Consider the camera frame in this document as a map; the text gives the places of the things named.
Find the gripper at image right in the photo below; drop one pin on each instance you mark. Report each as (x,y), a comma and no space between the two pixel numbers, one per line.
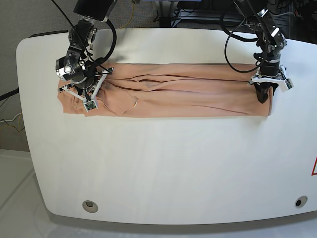
(267,78)

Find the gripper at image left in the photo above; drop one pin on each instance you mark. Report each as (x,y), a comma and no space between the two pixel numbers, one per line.
(83,87)

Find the peach orange T-shirt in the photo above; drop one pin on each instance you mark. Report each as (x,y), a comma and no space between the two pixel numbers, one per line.
(173,90)

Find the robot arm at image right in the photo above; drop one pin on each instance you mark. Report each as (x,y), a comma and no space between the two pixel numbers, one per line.
(269,37)

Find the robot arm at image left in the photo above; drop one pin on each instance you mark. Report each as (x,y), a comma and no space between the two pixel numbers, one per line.
(78,67)

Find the black strip behind table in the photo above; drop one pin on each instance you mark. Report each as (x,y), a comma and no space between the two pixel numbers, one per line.
(49,33)

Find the black bar at left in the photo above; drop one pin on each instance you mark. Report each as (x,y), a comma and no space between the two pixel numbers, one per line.
(9,94)

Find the black desk leg base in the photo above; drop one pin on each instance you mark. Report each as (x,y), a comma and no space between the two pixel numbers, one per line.
(165,11)

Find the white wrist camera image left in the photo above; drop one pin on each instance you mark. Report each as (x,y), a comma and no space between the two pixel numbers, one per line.
(90,105)

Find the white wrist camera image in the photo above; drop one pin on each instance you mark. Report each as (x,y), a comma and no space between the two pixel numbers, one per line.
(90,105)
(286,84)

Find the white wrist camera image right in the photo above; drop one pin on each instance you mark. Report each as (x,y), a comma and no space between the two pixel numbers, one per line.
(286,84)

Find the aluminium frame rail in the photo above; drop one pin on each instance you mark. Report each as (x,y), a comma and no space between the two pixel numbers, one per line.
(230,19)

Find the left table cable grommet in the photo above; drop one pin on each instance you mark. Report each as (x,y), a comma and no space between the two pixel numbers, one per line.
(90,206)

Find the table cable grommet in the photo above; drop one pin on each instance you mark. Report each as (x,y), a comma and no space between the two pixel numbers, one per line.
(301,201)
(90,206)

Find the right table cable grommet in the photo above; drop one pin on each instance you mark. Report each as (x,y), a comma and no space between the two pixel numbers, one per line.
(301,201)

